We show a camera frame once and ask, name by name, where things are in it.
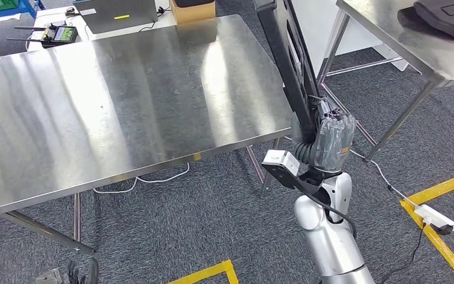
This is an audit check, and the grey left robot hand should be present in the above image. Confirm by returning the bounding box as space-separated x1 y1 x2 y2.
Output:
64 257 99 284

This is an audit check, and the black plastic frame part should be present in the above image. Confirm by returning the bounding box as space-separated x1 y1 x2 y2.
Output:
255 0 322 144

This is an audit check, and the stainless steel workbench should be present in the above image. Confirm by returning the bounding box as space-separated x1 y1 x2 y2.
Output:
0 14 294 255

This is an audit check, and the yellow floor tape square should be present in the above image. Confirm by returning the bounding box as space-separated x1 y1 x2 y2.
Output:
399 168 454 284
167 259 239 284

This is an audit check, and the black phone with screen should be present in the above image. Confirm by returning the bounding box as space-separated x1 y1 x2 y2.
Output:
7 24 79 49

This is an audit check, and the dark grey laptop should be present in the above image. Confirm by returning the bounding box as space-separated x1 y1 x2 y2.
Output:
73 0 159 35

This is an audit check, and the brown box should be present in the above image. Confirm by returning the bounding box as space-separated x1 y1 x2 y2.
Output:
170 0 217 25

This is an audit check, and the black bag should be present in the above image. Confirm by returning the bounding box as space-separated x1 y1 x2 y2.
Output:
174 0 216 9

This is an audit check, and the white power strip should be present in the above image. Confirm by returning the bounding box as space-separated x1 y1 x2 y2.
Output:
414 204 454 236

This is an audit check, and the white panel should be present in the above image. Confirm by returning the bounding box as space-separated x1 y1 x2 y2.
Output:
274 0 410 75

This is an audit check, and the long white cable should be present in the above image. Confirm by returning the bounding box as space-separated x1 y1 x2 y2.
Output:
93 135 420 206

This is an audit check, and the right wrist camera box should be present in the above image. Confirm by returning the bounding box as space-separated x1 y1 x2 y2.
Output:
261 149 326 191

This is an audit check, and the black charger cable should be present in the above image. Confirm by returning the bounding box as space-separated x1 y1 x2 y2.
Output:
138 5 172 33

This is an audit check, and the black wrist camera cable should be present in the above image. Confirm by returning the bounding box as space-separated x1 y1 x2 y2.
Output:
305 192 358 240

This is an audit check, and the long black cable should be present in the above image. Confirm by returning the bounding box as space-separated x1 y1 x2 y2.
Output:
381 172 454 284

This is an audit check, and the steel frame table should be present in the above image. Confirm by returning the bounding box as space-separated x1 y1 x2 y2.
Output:
317 0 454 162

